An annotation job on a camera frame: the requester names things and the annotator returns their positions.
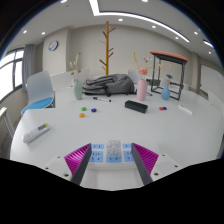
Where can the window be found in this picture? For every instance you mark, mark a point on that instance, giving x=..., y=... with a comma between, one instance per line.
x=8, y=76

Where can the black marker pen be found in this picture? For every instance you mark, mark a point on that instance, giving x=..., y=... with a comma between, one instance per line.
x=101, y=99

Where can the recessed ceiling spot lights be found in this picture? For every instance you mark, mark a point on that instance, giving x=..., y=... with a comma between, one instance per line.
x=43, y=33

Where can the blue vase with dried flowers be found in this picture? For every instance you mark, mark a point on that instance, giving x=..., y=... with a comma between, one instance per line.
x=165, y=93

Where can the black-framed orange-top side table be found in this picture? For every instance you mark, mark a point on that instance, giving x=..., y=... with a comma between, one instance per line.
x=168, y=56

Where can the grey backpack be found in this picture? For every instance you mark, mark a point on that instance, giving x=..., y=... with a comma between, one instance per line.
x=108, y=84

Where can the blue round magnet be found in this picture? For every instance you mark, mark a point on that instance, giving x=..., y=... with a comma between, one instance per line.
x=164, y=108
x=93, y=110

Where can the orange round magnet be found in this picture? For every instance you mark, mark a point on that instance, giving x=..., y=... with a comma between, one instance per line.
x=81, y=115

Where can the pink vase with flowers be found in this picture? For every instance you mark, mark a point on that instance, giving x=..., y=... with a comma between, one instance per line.
x=141, y=90

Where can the red round magnet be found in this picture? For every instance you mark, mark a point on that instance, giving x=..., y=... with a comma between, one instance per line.
x=161, y=108

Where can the green round magnet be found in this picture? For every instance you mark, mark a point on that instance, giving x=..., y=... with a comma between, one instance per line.
x=83, y=108

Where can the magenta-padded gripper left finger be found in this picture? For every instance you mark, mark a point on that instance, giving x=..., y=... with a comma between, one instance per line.
x=77, y=159

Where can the white remote control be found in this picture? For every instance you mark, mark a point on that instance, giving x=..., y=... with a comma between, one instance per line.
x=36, y=132

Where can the green vase with dried flowers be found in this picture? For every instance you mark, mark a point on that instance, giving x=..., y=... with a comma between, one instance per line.
x=78, y=90

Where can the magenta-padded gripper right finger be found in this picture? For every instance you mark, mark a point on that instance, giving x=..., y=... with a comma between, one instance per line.
x=146, y=158

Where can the black rectangular case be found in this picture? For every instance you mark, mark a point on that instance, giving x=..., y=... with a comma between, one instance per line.
x=136, y=106

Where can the long ceiling light strip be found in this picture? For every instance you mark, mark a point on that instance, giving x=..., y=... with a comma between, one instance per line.
x=133, y=15

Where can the white chair frame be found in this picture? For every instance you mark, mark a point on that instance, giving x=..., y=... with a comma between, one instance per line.
x=6, y=123

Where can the grey curtain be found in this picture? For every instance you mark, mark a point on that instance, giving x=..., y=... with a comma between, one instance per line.
x=28, y=66

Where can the white chair with blue cushion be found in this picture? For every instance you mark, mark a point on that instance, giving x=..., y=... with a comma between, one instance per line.
x=40, y=90

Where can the wooden coat stand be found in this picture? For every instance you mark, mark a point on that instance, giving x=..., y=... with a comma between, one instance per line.
x=107, y=46

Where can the short ceiling light strip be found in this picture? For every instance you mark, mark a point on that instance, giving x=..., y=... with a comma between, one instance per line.
x=208, y=43

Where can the round wall clock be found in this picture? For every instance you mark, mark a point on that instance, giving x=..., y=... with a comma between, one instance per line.
x=53, y=45

